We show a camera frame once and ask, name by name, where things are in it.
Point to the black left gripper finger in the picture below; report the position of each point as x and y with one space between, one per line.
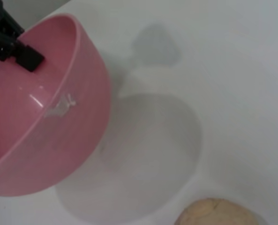
27 57

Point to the pink plastic bowl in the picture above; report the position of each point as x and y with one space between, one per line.
35 140

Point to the beige egg yolk pastry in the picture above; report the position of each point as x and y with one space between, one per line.
218 213

